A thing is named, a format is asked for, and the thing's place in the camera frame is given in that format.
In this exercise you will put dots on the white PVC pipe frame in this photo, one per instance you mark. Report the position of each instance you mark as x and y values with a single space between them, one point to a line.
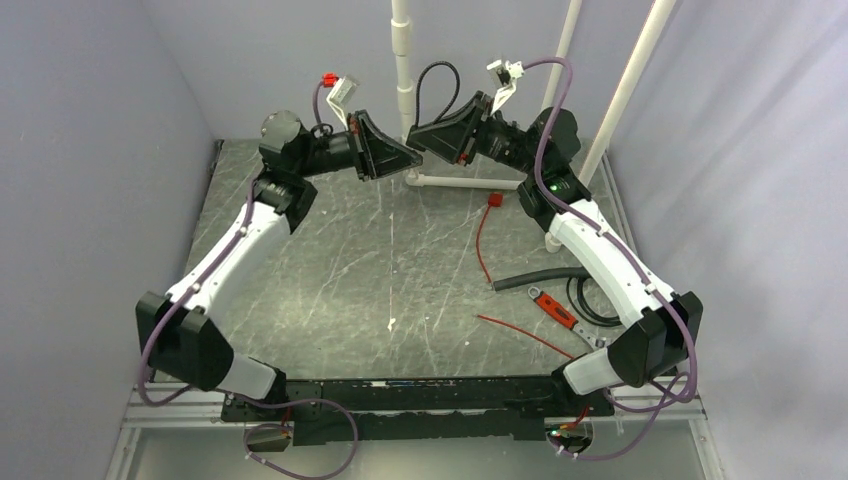
543 151

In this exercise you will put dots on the red handled tool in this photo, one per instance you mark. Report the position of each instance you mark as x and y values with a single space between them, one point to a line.
563 317

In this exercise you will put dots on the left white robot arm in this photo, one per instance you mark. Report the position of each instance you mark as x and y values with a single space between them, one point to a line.
177 331

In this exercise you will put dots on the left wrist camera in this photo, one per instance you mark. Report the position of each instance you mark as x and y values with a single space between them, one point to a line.
341 91

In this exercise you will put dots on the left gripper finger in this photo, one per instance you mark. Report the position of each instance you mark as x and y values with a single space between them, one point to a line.
384 150
379 170

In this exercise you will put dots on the black cable lock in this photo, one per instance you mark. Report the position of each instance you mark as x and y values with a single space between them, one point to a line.
443 78

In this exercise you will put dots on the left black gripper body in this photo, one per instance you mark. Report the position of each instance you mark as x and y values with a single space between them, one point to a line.
356 155

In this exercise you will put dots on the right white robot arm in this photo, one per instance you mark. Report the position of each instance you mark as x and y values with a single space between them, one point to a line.
661 324

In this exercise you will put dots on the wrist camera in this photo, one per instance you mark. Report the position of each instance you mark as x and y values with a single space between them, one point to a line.
341 91
504 75

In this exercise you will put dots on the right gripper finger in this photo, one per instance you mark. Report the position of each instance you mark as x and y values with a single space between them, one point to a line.
458 121
446 148

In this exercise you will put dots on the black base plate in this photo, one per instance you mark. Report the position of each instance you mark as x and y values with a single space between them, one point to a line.
330 410

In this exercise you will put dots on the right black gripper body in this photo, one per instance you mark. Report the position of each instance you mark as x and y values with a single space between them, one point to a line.
471 146

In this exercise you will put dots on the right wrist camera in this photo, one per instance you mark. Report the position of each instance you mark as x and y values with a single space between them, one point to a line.
504 75

